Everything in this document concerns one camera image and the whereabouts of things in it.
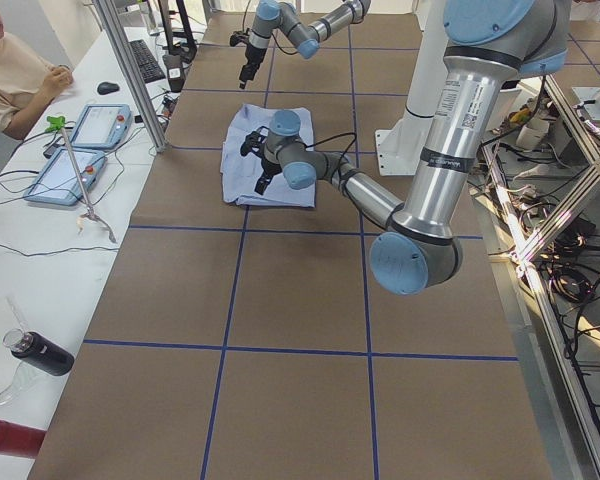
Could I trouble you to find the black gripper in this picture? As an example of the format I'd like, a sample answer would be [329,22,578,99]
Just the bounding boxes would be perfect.
[239,44,268,89]
[254,158,282,195]

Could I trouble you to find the light blue striped shirt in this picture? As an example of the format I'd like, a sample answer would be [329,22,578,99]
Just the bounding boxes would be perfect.
[220,104,315,208]

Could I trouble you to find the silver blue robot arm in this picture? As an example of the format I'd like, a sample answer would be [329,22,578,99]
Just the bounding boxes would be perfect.
[241,1,571,295]
[239,0,371,90]

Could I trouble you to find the black keyboard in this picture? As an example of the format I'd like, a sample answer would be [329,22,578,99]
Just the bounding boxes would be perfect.
[129,40,165,84]

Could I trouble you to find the black computer mouse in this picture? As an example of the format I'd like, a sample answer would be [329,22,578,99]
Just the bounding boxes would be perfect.
[96,81,120,95]

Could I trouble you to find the upper blue teach pendant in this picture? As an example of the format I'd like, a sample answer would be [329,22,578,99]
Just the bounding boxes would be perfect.
[70,104,133,151]

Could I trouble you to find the blue teach pendant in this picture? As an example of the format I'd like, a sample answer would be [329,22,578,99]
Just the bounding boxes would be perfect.
[23,147,106,206]
[70,104,133,151]

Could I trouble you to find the metal stand with green clip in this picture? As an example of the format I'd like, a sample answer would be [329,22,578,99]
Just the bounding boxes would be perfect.
[46,116,117,244]

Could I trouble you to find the lower blue teach pendant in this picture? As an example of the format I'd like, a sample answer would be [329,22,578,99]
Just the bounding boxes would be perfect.
[23,147,106,206]

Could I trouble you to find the person in beige shirt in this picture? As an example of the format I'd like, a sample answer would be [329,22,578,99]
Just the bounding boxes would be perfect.
[0,15,74,140]

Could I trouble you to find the black drink bottle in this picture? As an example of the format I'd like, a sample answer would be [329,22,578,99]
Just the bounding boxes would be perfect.
[3,329,74,376]

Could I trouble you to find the red cylinder bottle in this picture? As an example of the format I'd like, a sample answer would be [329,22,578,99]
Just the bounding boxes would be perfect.
[0,419,46,459]

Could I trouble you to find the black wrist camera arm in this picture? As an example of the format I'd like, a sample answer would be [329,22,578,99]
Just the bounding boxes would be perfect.
[229,30,249,47]
[240,126,267,159]

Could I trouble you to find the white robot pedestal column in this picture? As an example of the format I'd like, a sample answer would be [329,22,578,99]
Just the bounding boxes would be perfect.
[375,1,448,176]

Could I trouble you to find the grey aluminium frame post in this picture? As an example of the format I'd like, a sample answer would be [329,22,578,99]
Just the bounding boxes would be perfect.
[92,0,167,153]

